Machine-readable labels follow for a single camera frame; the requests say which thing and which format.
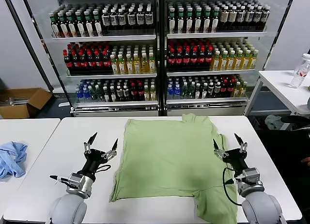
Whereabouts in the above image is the light green t-shirt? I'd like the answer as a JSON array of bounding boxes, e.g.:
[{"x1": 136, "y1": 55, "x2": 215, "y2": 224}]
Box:
[{"x1": 108, "y1": 113, "x2": 238, "y2": 224}]

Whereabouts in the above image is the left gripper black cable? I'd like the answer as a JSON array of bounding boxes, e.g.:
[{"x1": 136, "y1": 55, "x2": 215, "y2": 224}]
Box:
[{"x1": 96, "y1": 164, "x2": 112, "y2": 173}]

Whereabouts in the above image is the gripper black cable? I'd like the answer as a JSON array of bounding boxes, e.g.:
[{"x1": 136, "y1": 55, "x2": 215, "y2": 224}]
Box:
[
  {"x1": 222, "y1": 167, "x2": 244, "y2": 207},
  {"x1": 96, "y1": 164, "x2": 112, "y2": 173}
]

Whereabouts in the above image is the open cardboard box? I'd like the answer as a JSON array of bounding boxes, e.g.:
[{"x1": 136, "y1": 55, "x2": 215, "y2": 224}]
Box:
[{"x1": 0, "y1": 87, "x2": 53, "y2": 120}]

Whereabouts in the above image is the silver wrist camera block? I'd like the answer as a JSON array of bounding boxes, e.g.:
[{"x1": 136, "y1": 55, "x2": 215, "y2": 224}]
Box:
[
  {"x1": 65, "y1": 172, "x2": 94, "y2": 193},
  {"x1": 233, "y1": 167, "x2": 264, "y2": 195}
]

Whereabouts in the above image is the black left wrist plug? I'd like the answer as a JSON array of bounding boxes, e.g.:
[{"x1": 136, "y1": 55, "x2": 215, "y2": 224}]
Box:
[{"x1": 49, "y1": 175, "x2": 70, "y2": 186}]

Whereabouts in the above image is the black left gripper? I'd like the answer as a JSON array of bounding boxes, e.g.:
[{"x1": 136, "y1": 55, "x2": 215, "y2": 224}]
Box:
[{"x1": 77, "y1": 132, "x2": 119, "y2": 180}]

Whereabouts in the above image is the white-labelled dark drink bottle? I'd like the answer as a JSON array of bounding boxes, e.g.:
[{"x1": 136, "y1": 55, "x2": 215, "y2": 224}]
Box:
[
  {"x1": 144, "y1": 6, "x2": 154, "y2": 30},
  {"x1": 110, "y1": 8, "x2": 119, "y2": 30},
  {"x1": 101, "y1": 9, "x2": 111, "y2": 31},
  {"x1": 118, "y1": 8, "x2": 127, "y2": 30},
  {"x1": 136, "y1": 7, "x2": 145, "y2": 30},
  {"x1": 126, "y1": 7, "x2": 136, "y2": 30}
]

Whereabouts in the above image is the silver left wrist camera block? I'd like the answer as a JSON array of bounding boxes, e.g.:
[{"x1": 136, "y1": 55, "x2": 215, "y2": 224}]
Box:
[{"x1": 65, "y1": 172, "x2": 94, "y2": 193}]

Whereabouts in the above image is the drinks shelf unit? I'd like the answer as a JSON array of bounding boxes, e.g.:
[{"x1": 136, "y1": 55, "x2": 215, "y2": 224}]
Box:
[
  {"x1": 20, "y1": 0, "x2": 162, "y2": 117},
  {"x1": 161, "y1": 0, "x2": 296, "y2": 117}
]

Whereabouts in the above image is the small red-capped cola bottle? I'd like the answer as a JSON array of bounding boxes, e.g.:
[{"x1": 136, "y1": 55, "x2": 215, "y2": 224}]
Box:
[
  {"x1": 227, "y1": 79, "x2": 235, "y2": 98},
  {"x1": 137, "y1": 83, "x2": 145, "y2": 102},
  {"x1": 130, "y1": 83, "x2": 138, "y2": 102},
  {"x1": 220, "y1": 80, "x2": 229, "y2": 98}
]

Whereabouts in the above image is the metal rods bundle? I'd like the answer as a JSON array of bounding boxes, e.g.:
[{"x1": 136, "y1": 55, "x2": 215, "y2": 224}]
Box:
[{"x1": 7, "y1": 96, "x2": 31, "y2": 106}]

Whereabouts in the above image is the black slanted pole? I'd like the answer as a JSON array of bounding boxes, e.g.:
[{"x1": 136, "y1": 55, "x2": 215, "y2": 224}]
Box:
[{"x1": 1, "y1": 0, "x2": 54, "y2": 93}]

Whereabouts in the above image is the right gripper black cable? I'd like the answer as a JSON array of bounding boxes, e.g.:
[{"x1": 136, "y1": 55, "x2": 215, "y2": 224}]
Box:
[{"x1": 222, "y1": 167, "x2": 244, "y2": 207}]

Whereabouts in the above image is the left drinks shelf unit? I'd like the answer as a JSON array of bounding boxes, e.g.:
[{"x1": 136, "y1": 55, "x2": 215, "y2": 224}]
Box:
[{"x1": 20, "y1": 0, "x2": 162, "y2": 117}]

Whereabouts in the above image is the white side table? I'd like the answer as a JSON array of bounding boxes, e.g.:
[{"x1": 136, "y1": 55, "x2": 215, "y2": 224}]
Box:
[{"x1": 244, "y1": 70, "x2": 310, "y2": 117}]

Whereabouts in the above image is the clear plastic water bottle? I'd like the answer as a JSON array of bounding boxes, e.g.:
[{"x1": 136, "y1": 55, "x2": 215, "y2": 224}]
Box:
[{"x1": 290, "y1": 53, "x2": 310, "y2": 89}]

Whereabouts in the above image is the green-capped dark tea bottle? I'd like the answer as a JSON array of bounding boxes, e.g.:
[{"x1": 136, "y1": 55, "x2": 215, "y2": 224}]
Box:
[
  {"x1": 93, "y1": 10, "x2": 103, "y2": 37},
  {"x1": 66, "y1": 11, "x2": 77, "y2": 38},
  {"x1": 185, "y1": 7, "x2": 194, "y2": 33},
  {"x1": 84, "y1": 10, "x2": 94, "y2": 37},
  {"x1": 194, "y1": 7, "x2": 203, "y2": 33},
  {"x1": 75, "y1": 11, "x2": 86, "y2": 37},
  {"x1": 211, "y1": 7, "x2": 220, "y2": 32},
  {"x1": 168, "y1": 7, "x2": 177, "y2": 33},
  {"x1": 176, "y1": 7, "x2": 186, "y2": 33},
  {"x1": 202, "y1": 7, "x2": 212, "y2": 33},
  {"x1": 49, "y1": 12, "x2": 60, "y2": 38},
  {"x1": 58, "y1": 12, "x2": 68, "y2": 38}
]

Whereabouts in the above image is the black chair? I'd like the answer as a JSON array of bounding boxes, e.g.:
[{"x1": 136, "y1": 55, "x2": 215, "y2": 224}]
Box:
[{"x1": 280, "y1": 114, "x2": 310, "y2": 132}]

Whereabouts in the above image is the grey crumpled cloth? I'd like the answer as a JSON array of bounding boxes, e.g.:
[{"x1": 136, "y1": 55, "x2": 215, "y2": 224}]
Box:
[{"x1": 264, "y1": 114, "x2": 284, "y2": 130}]

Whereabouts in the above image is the crumpled light blue cloth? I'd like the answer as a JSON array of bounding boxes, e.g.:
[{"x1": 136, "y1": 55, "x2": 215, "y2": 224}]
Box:
[{"x1": 0, "y1": 141, "x2": 29, "y2": 180}]

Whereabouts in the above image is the right drinks shelf unit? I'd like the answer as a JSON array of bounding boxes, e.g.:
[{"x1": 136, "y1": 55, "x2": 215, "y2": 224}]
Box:
[{"x1": 161, "y1": 0, "x2": 296, "y2": 117}]

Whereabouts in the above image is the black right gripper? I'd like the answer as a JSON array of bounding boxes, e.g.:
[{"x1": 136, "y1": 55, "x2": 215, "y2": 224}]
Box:
[{"x1": 212, "y1": 133, "x2": 250, "y2": 178}]

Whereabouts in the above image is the silver right wrist camera block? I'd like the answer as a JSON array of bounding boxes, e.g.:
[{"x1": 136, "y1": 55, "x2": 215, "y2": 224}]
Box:
[{"x1": 233, "y1": 167, "x2": 264, "y2": 195}]

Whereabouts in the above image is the beige-labelled dark drink bottle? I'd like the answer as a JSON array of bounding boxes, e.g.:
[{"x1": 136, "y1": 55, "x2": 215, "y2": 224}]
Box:
[
  {"x1": 253, "y1": 5, "x2": 263, "y2": 31},
  {"x1": 245, "y1": 6, "x2": 254, "y2": 31},
  {"x1": 262, "y1": 5, "x2": 271, "y2": 30},
  {"x1": 219, "y1": 6, "x2": 229, "y2": 31},
  {"x1": 236, "y1": 6, "x2": 246, "y2": 31},
  {"x1": 228, "y1": 6, "x2": 237, "y2": 31}
]

